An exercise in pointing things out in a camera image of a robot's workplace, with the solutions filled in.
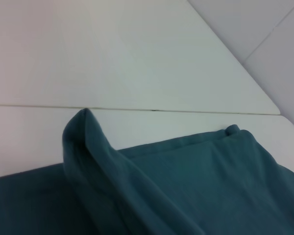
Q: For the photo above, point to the teal FREE print t-shirt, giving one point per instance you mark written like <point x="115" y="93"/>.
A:
<point x="174" y="183"/>

